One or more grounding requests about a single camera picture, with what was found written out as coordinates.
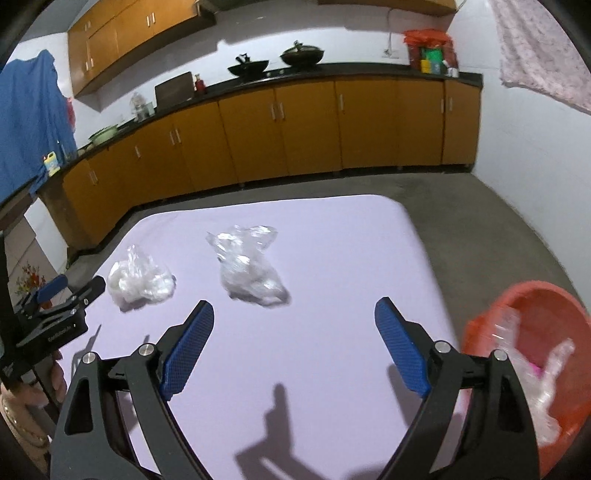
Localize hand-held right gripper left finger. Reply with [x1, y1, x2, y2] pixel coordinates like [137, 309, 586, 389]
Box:
[50, 299, 215, 480]

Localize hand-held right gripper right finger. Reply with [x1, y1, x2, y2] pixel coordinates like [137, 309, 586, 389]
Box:
[374, 296, 541, 480]

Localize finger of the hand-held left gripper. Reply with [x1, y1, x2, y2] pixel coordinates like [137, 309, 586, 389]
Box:
[21, 274, 69, 318]
[39, 276, 106, 320]

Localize whitish clear plastic bag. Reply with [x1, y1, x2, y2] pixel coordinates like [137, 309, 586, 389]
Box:
[107, 244, 177, 311]

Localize red plastic basket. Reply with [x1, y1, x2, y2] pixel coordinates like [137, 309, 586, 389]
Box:
[462, 282, 591, 478]

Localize crinkled clear plastic bag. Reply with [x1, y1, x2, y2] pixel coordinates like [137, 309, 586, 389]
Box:
[492, 307, 578, 446]

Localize person's left forearm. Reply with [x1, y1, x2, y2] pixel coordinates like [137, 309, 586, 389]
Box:
[0, 406, 51, 467]

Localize person's left hand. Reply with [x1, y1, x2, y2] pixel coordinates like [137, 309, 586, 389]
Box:
[0, 351, 68, 416]

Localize green enamel pot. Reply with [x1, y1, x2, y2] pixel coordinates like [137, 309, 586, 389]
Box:
[88, 126, 120, 146]

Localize blue cloth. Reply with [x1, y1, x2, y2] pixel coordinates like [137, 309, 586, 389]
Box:
[0, 49, 78, 204]

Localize glass jar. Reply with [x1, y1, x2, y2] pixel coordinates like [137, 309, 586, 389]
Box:
[129, 92, 153, 121]

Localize wooden cutting board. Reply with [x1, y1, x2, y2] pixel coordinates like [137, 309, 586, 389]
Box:
[154, 71, 194, 108]

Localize wooden base cabinets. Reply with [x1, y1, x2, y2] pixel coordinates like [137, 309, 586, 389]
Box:
[61, 76, 483, 252]

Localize black countertop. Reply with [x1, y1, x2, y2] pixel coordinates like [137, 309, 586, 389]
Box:
[0, 65, 483, 208]

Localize green box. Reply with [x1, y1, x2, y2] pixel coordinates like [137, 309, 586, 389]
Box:
[420, 48, 444, 73]

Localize black wok with lid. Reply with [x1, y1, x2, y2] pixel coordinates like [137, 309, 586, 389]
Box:
[280, 41, 325, 66]

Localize red plastic bag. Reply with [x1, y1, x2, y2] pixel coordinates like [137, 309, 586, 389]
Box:
[403, 29, 459, 75]

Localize pink floral cloth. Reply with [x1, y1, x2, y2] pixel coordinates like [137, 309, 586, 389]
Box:
[489, 0, 591, 116]

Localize long wooden wall cabinets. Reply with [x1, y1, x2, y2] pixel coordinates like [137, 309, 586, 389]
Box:
[68, 0, 218, 97]

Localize black wok with handle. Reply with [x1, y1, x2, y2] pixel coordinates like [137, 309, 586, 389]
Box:
[228, 54, 270, 77]

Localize short wooden wall cabinets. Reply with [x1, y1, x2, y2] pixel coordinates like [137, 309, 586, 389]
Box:
[318, 0, 458, 12]

